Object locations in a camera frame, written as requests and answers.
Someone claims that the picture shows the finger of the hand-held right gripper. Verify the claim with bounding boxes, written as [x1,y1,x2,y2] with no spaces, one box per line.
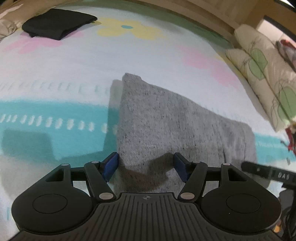
[240,161,271,179]

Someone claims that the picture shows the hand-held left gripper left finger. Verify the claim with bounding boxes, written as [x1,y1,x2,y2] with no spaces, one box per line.
[45,152,120,202]

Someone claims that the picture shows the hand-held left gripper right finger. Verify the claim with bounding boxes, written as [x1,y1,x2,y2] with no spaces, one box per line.
[173,152,249,202]

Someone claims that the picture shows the grey pants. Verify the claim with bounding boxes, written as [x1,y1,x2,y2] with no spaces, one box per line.
[104,72,258,193]

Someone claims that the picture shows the small red item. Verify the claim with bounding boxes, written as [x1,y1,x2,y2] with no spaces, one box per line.
[285,122,296,154]

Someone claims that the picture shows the leaf print pillow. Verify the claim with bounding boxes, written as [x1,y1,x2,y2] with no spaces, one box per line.
[233,24,296,112]
[225,48,296,133]

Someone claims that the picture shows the floral bed sheet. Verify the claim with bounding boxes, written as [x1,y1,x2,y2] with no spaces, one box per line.
[0,5,296,241]

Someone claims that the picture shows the grey and red cloth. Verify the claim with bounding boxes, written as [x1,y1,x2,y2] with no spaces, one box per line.
[276,39,296,70]

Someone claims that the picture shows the black folded cloth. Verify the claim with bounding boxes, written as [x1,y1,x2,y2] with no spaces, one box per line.
[22,9,97,41]

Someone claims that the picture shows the beige quilt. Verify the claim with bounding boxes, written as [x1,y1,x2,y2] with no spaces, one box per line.
[0,2,26,42]

